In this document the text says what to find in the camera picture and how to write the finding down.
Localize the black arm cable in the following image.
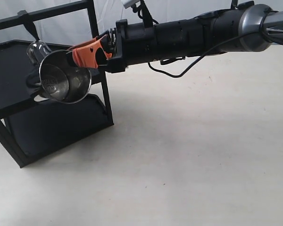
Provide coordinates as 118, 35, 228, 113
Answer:
147, 30, 283, 79

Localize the black two-tier shelf rack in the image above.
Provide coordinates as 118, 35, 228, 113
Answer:
0, 0, 115, 168

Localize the stainless steel mug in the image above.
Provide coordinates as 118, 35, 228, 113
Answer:
25, 41, 92, 104

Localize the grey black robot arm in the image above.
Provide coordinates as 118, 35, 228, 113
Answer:
66, 0, 283, 73

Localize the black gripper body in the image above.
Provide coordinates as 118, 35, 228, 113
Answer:
106, 20, 212, 73

